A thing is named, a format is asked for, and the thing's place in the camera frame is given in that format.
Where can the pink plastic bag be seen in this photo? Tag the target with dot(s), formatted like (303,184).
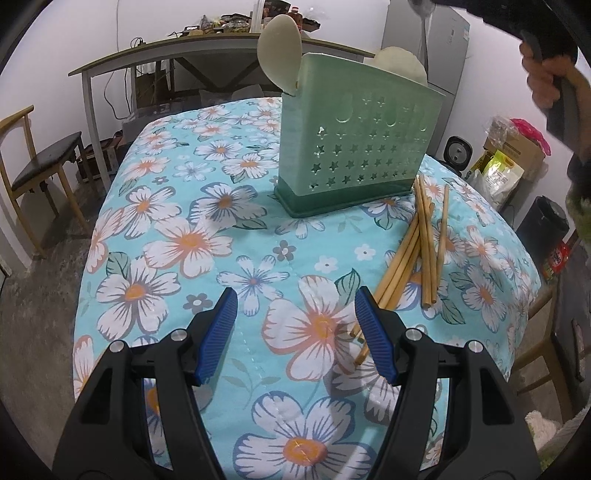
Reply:
(531,131)

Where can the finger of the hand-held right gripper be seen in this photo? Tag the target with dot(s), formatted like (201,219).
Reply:
(461,3)

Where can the yellow green rice bag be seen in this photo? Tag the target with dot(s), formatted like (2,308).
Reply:
(501,175)

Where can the black rice cooker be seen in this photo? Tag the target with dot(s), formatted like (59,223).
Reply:
(458,152)

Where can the brown cardboard box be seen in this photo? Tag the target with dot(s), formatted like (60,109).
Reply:
(526,154)

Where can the metal spoon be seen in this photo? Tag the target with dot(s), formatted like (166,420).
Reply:
(421,7)

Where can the green perforated utensil holder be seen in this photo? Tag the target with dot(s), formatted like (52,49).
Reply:
(351,157)

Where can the blue floral blanket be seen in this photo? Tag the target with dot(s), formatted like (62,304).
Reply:
(184,240)

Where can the dark low stool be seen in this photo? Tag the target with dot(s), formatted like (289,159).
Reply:
(99,159)

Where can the clutter of bottles and jars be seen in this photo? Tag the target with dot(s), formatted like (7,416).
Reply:
(231,23)

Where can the white ceramic spoon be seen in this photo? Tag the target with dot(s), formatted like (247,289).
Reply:
(281,50)

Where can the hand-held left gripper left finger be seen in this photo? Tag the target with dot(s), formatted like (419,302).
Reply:
(217,337)

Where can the person's right hand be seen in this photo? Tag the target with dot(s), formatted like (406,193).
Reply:
(545,78)

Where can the grey storage box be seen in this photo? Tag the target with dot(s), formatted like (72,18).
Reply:
(137,122)

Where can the red snack packet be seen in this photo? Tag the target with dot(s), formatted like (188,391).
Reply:
(556,261)

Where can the black trash bin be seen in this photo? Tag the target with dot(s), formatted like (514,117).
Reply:
(542,235)

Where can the red label bottle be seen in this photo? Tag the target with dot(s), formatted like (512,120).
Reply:
(296,14)

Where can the cardboard box under desk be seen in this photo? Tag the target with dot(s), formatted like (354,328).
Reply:
(152,87)

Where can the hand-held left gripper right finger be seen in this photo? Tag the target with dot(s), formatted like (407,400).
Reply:
(376,337)

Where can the pale green round ladle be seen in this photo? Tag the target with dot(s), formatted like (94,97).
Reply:
(399,62)

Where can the fluffy white green garment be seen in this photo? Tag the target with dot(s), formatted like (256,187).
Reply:
(549,434)

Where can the pile of bamboo chopsticks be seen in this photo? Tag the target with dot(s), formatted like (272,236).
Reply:
(413,242)

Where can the silver refrigerator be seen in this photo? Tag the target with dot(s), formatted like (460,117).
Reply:
(450,60)

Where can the clear plastic bag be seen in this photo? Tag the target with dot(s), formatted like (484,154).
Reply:
(497,129)

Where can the grey desk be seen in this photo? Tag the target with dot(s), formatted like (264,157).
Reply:
(95,124)

